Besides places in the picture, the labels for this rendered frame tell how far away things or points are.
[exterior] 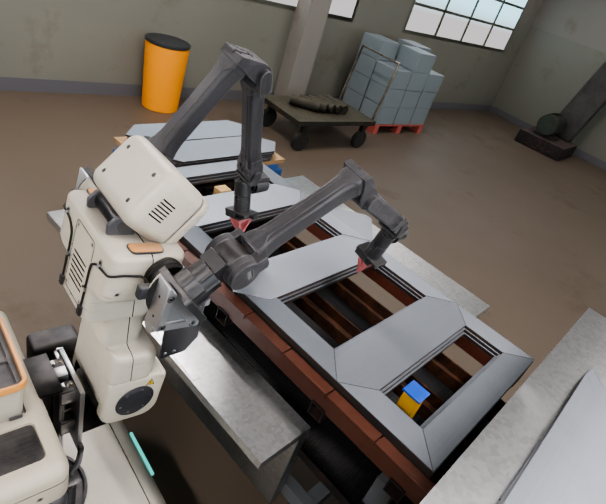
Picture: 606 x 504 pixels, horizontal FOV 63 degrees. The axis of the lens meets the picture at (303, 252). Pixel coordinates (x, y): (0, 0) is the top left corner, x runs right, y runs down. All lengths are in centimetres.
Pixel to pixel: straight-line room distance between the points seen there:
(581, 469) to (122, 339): 109
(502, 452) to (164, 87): 451
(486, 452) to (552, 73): 932
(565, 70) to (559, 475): 922
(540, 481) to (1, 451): 111
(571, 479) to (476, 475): 22
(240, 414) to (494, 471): 70
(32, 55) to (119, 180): 408
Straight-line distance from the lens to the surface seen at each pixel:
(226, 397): 153
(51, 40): 514
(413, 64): 661
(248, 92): 141
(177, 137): 133
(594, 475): 134
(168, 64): 506
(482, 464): 119
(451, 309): 196
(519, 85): 1045
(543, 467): 125
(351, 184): 115
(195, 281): 100
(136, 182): 106
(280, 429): 150
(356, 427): 141
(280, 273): 175
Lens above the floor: 185
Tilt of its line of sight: 32 degrees down
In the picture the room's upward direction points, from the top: 19 degrees clockwise
